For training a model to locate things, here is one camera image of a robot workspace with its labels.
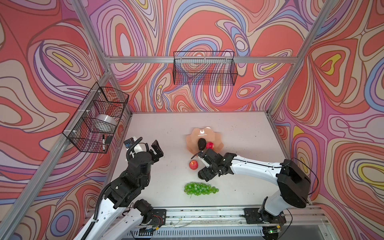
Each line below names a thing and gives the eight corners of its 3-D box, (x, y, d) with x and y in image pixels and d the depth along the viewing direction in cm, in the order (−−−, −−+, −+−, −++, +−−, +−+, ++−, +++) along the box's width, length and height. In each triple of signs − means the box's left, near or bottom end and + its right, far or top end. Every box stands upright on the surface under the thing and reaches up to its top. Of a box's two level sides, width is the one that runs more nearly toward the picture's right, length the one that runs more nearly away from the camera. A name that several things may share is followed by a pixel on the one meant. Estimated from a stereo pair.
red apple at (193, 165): (189, 170, 89) (189, 168, 87) (189, 161, 92) (189, 160, 91) (198, 170, 89) (198, 168, 87) (198, 161, 92) (198, 160, 91)
